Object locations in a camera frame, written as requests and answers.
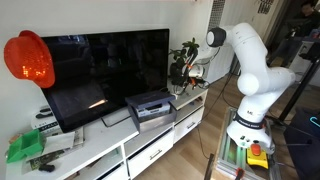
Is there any green leafy plant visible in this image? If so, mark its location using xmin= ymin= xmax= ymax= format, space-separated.
xmin=168 ymin=37 xmax=201 ymax=68

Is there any white paper envelope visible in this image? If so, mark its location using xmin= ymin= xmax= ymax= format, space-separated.
xmin=43 ymin=131 xmax=77 ymax=155

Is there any black red clamp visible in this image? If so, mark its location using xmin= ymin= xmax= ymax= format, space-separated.
xmin=203 ymin=153 xmax=246 ymax=180

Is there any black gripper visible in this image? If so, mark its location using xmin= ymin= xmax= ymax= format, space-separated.
xmin=181 ymin=74 xmax=200 ymax=92

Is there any white radiator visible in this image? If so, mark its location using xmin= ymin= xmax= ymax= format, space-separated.
xmin=199 ymin=43 xmax=236 ymax=84

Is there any black tripod pole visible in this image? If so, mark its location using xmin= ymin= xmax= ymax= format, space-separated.
xmin=278 ymin=49 xmax=320 ymax=123

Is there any red emergency stop button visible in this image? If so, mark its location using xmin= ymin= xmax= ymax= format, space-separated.
xmin=246 ymin=141 xmax=269 ymax=169

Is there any small black remote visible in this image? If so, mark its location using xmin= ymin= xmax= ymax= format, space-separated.
xmin=38 ymin=163 xmax=56 ymax=173

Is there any aluminium robot base platform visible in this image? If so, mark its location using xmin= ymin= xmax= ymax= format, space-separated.
xmin=214 ymin=106 xmax=281 ymax=180

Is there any printed magazine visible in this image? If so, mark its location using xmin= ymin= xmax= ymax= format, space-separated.
xmin=21 ymin=126 xmax=86 ymax=174

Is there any black chair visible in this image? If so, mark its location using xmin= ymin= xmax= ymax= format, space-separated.
xmin=283 ymin=106 xmax=320 ymax=180

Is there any black flat screen TV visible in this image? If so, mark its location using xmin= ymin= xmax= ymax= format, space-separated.
xmin=39 ymin=28 xmax=170 ymax=134

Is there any person in dark clothes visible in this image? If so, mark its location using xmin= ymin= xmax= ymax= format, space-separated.
xmin=289 ymin=0 xmax=320 ymax=38

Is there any white cabinet drawer front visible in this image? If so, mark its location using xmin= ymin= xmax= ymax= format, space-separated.
xmin=98 ymin=162 xmax=129 ymax=180
xmin=127 ymin=129 xmax=175 ymax=179
xmin=173 ymin=106 xmax=205 ymax=144

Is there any glossy black plant pot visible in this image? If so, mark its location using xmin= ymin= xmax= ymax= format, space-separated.
xmin=169 ymin=61 xmax=188 ymax=87

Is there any green plastic bin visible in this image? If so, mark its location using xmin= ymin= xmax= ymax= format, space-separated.
xmin=5 ymin=129 xmax=45 ymax=164

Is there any white TV cabinet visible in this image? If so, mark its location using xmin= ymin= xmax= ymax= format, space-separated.
xmin=4 ymin=81 xmax=209 ymax=180

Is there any navy blue open box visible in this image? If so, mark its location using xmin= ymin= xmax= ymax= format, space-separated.
xmin=124 ymin=90 xmax=178 ymax=134

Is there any black TV stand frame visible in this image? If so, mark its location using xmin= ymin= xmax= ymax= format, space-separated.
xmin=100 ymin=107 xmax=133 ymax=129

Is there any silver device in box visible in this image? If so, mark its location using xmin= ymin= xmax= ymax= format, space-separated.
xmin=135 ymin=102 xmax=172 ymax=118

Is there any red sequin hat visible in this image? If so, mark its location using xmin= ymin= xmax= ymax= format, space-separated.
xmin=3 ymin=29 xmax=56 ymax=89

